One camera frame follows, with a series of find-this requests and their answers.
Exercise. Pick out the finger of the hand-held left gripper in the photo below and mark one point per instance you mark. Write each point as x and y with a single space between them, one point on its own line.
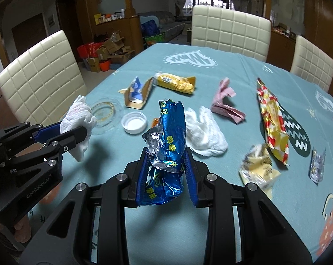
47 132
72 138

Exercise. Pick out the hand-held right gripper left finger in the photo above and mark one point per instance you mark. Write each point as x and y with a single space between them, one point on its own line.
143 176

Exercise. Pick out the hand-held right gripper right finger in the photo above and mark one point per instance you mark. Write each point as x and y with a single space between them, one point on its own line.
189 176

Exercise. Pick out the white tissue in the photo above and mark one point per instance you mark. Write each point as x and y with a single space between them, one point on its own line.
78 113
205 135

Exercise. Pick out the blue foil snack wrapper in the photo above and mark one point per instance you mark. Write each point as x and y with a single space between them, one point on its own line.
170 127

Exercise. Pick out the blue brown carton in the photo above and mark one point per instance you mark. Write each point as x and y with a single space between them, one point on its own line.
136 93

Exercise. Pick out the red gold foil wrapper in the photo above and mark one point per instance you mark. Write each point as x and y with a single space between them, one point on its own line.
274 121

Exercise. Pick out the person's left hand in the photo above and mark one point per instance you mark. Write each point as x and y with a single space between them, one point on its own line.
21 229

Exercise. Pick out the cream quilted dining chair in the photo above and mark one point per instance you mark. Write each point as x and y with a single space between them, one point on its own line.
39 80
229 30
312 63

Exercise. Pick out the white plastic lid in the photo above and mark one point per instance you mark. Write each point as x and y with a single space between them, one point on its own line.
133 122

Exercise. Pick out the small orange scrap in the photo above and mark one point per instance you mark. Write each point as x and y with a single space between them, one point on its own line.
154 122

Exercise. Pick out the pale yellow plastic wrapper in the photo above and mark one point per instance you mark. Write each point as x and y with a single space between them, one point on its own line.
258 168

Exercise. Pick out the orange bucket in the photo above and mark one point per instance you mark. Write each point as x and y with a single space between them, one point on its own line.
105 66

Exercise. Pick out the crumpled pink paper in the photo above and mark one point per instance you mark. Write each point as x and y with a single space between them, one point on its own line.
224 99

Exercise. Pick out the red bag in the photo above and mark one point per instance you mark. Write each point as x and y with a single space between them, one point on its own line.
86 50

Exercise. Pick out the yellow snack wrapper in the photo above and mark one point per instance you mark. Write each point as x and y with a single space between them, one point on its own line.
174 84

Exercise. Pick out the pile of cardboard boxes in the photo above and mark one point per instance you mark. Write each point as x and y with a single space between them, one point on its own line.
115 49

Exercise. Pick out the wooden door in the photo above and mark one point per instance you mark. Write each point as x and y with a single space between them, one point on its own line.
28 36

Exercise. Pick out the teal printed tablecloth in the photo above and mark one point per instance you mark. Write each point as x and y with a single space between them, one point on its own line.
238 66

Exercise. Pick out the row of packages on divider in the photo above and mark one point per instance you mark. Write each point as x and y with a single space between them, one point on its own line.
108 17

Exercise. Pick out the small clear silver wrapper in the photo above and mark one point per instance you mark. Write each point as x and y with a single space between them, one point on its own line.
316 168

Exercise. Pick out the green bag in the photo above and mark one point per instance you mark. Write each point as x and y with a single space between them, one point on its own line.
154 38

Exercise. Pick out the blue bag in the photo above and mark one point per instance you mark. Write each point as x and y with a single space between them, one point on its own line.
149 28

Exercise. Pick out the grey sofa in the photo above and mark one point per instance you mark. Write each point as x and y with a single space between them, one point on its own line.
172 26

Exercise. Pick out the wooden sideboard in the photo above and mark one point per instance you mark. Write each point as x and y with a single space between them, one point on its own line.
281 49

